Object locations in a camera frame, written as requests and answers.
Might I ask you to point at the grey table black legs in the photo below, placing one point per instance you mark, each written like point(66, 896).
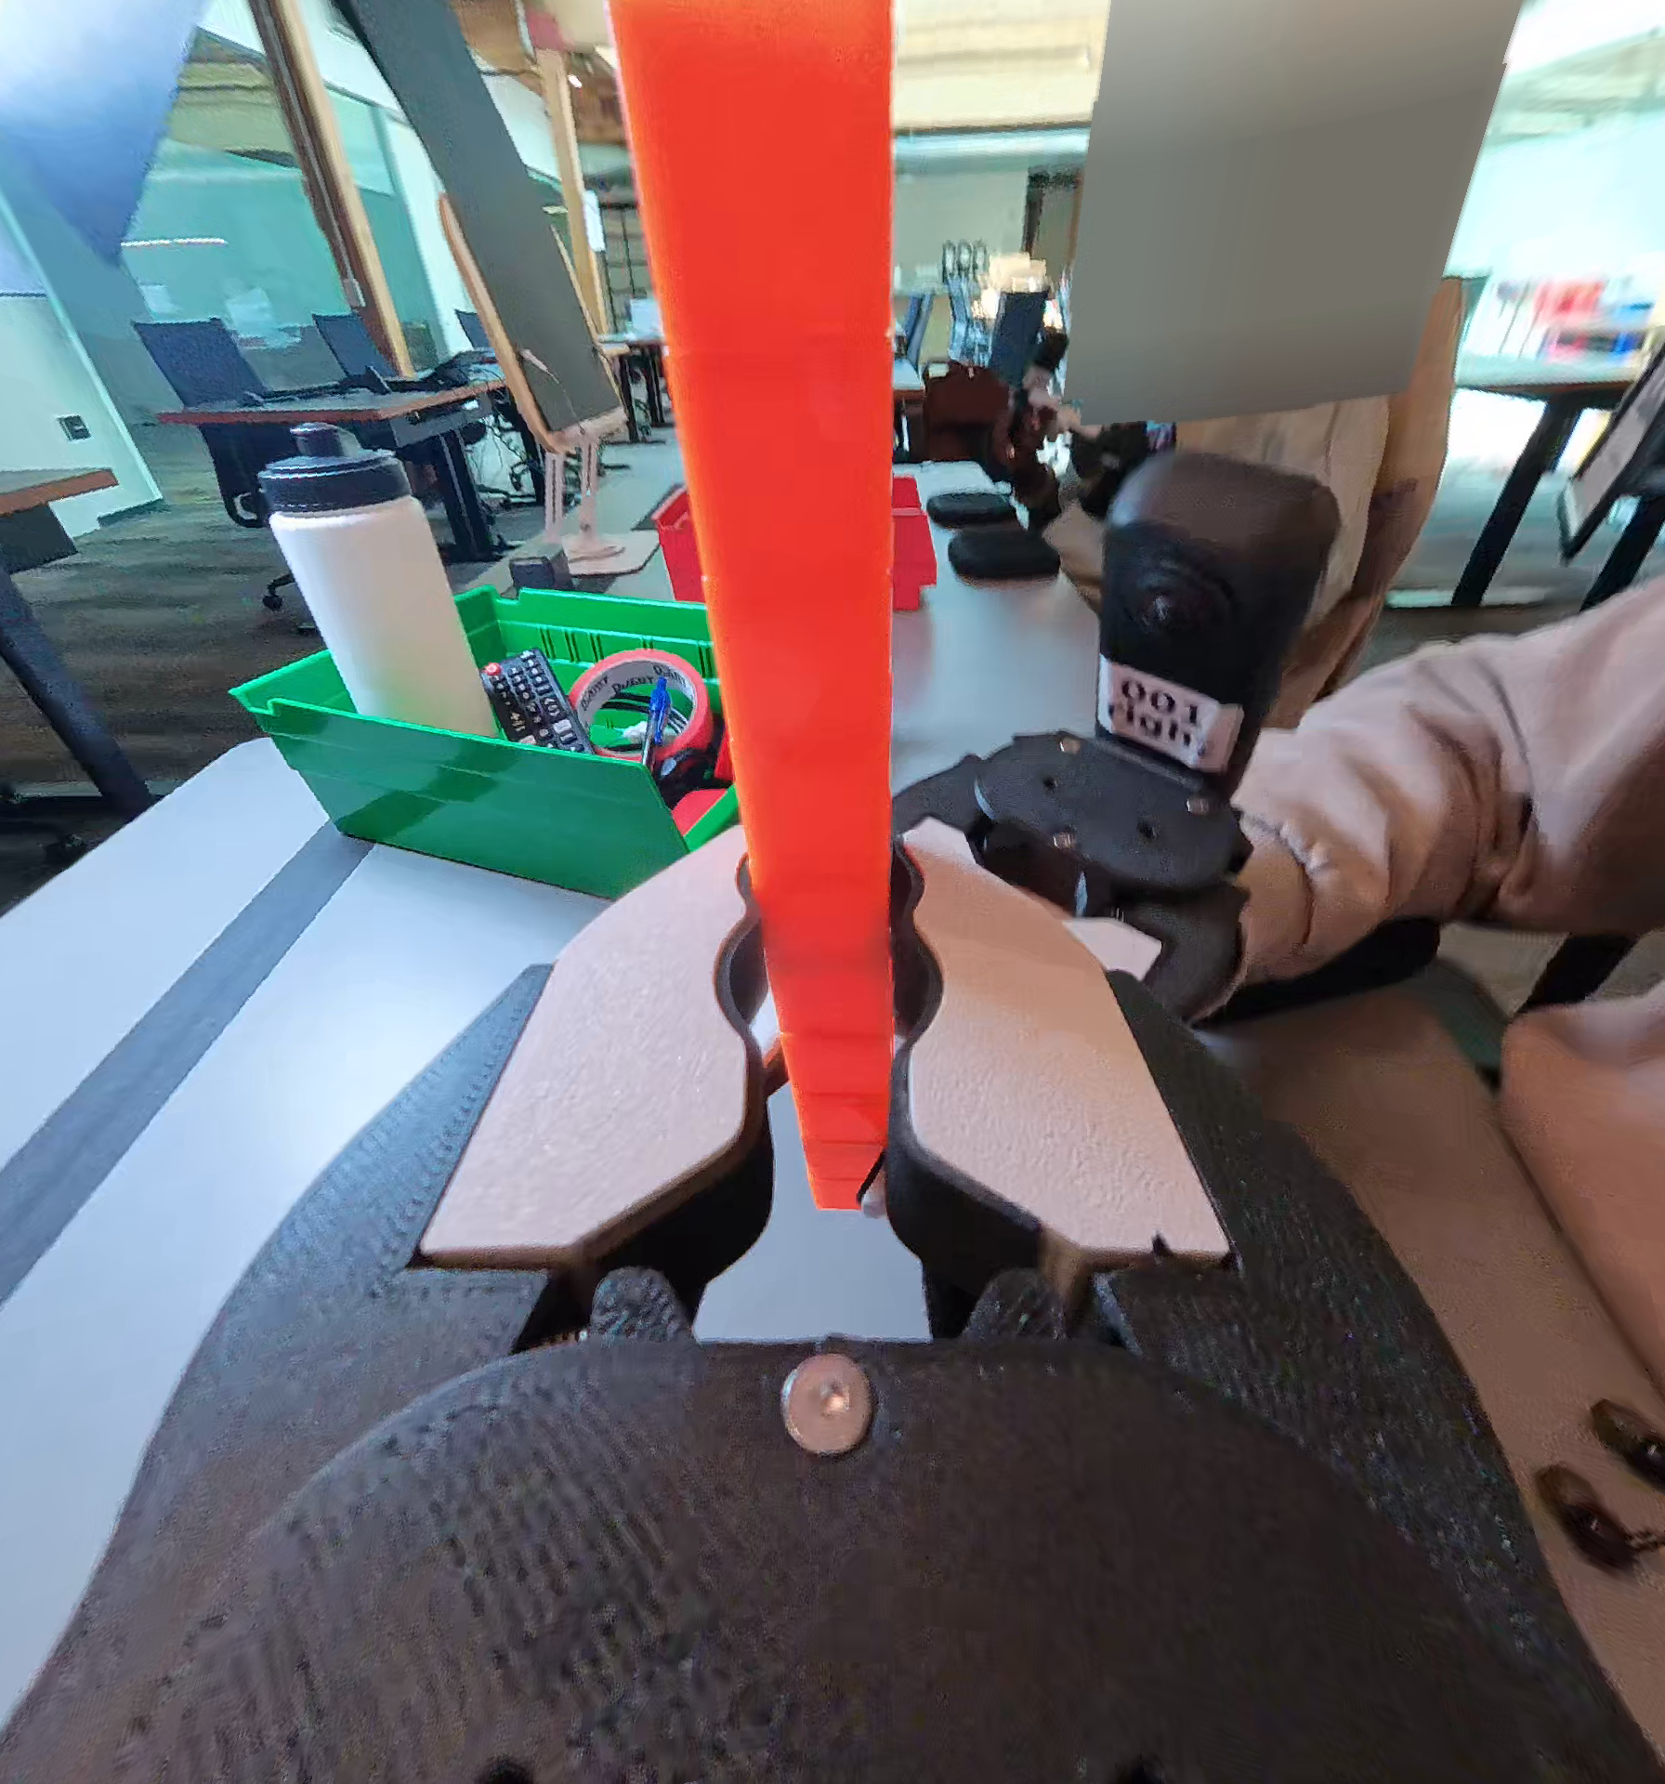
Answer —
point(1543, 376)

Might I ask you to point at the wooden office desk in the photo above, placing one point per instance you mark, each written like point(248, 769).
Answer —
point(23, 495)
point(330, 410)

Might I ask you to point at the black light stand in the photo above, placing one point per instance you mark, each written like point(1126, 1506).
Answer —
point(39, 654)

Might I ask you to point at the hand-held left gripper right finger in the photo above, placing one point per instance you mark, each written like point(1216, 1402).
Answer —
point(1042, 1101)

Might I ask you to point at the white bottle black cap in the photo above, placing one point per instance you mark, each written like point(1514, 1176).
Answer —
point(372, 598)

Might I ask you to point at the green plastic bin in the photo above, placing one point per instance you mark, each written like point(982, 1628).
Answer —
point(470, 807)

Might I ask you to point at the black object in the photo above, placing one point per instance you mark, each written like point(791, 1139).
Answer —
point(971, 508)
point(1002, 552)

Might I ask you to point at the low red plastic bin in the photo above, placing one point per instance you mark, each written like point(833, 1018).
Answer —
point(915, 556)

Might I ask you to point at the black office chair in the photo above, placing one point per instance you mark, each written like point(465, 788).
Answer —
point(198, 362)

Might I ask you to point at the black remote control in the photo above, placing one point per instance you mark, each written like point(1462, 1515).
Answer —
point(539, 704)

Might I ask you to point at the studio softbox light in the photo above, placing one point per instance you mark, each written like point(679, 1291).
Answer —
point(66, 111)

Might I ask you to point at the black board with wooden rim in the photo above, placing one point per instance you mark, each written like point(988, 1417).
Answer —
point(497, 209)

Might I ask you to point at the person's right forearm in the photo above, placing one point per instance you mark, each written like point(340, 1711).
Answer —
point(1474, 752)

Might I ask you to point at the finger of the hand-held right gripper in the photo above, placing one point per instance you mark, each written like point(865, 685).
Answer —
point(1124, 944)
point(875, 1195)

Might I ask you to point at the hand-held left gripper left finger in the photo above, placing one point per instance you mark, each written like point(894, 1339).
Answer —
point(610, 1101)

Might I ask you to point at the red tape roll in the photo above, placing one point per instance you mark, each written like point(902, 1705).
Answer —
point(610, 671)

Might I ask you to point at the blue pen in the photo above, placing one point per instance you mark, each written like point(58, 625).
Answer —
point(656, 725)

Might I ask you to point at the black framed marker sign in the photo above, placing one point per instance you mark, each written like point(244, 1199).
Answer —
point(1656, 405)

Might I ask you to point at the long orange block stick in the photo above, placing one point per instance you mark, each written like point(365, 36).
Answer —
point(777, 418)

